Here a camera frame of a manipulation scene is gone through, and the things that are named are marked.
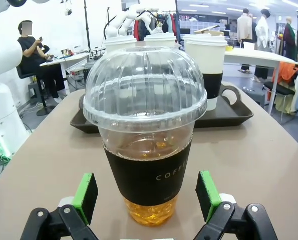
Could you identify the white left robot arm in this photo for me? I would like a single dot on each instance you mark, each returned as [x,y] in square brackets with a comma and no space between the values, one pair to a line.
[3,112]

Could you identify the black light stand pole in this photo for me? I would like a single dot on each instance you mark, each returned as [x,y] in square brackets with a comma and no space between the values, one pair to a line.
[86,25]

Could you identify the figure in beige jacket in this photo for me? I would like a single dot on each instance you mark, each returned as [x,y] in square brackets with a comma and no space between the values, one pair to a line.
[245,27]

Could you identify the white work desk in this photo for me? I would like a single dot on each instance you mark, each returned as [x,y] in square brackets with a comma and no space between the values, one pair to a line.
[63,58]

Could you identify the clothes rack with garments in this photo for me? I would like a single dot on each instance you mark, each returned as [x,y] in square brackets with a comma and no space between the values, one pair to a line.
[168,22]

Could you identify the orange garment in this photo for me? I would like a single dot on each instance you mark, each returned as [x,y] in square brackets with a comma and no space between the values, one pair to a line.
[285,71]

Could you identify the black office chair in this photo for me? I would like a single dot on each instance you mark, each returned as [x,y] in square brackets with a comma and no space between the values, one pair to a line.
[22,71]

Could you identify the mannequin in green garment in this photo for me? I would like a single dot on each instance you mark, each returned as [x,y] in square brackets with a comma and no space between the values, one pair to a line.
[289,37]

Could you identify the small white paper cup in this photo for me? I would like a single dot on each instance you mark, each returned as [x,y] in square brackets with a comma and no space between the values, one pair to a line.
[160,38]
[118,42]

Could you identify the brown plastic serving tray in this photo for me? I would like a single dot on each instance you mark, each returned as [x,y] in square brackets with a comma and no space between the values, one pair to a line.
[226,112]

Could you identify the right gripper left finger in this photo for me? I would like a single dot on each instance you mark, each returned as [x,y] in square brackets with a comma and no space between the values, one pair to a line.
[86,200]

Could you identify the cardboard box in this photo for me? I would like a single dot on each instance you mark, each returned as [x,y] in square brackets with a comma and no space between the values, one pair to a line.
[209,29]

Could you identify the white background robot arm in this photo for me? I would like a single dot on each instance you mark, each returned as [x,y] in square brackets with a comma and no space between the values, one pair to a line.
[121,20]

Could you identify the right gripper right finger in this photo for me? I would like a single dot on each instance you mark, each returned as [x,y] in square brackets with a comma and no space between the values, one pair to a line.
[206,197]

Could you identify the white paper cup black sleeve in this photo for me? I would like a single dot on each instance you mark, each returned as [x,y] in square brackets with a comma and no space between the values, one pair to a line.
[209,62]

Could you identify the long white table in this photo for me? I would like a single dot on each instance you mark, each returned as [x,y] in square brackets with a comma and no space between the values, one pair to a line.
[259,56]

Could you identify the black stool chair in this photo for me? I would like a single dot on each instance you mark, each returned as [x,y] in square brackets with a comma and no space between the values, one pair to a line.
[279,88]

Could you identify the clear dome cup with tea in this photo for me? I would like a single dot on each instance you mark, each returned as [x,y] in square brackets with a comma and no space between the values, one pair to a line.
[143,175]

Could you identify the seated person in black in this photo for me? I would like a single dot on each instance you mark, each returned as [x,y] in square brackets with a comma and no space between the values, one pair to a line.
[28,50]

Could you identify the figure in white coat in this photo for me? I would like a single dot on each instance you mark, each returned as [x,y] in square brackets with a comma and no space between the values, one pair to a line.
[262,32]

